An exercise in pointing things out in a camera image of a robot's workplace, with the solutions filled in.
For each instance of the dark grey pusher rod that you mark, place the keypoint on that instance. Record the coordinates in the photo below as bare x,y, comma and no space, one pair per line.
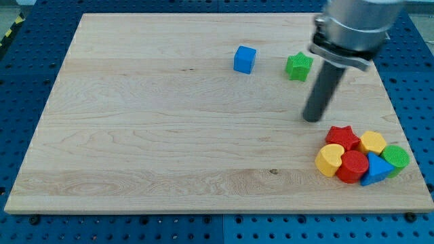
325,85

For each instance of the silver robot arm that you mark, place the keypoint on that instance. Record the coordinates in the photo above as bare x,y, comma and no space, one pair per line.
348,33

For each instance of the green star block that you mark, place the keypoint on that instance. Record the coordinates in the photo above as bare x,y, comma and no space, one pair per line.
298,66

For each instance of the red star block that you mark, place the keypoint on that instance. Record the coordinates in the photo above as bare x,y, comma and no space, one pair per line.
343,136

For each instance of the blue cube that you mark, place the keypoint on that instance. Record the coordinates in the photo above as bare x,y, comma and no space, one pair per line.
244,59

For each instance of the yellow hexagon block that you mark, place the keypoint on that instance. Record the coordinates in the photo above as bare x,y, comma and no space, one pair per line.
371,142

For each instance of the yellow heart block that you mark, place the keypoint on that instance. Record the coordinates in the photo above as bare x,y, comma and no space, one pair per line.
328,159

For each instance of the red cylinder block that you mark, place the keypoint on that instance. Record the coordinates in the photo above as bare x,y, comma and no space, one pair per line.
354,165

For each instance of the green cylinder block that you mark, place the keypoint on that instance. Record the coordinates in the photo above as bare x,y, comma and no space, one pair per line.
397,157

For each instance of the blue triangle block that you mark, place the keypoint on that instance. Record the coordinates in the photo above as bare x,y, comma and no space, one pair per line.
378,170

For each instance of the light wooden board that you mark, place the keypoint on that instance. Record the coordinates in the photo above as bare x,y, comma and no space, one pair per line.
147,116

